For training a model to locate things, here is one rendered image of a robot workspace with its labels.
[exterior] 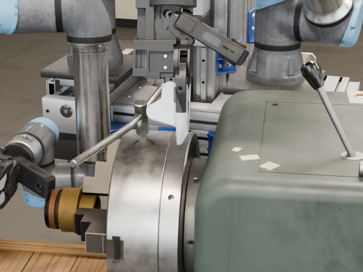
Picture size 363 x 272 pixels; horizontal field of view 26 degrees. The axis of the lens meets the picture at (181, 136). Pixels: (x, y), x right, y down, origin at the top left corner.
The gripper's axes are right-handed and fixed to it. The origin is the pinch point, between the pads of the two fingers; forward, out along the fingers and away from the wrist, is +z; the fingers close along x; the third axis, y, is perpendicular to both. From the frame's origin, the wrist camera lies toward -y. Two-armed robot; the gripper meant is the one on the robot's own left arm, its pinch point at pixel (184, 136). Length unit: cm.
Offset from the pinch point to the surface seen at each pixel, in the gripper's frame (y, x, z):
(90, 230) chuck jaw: 17.6, -17.1, 18.1
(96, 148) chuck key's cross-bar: 13.7, -2.8, 2.4
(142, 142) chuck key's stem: 9.4, -21.0, 3.1
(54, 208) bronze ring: 26.4, -26.4, 16.2
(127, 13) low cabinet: 119, -634, -62
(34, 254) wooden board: 37, -51, 31
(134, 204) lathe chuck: 9.5, -14.3, 12.9
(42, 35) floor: 192, -600, -39
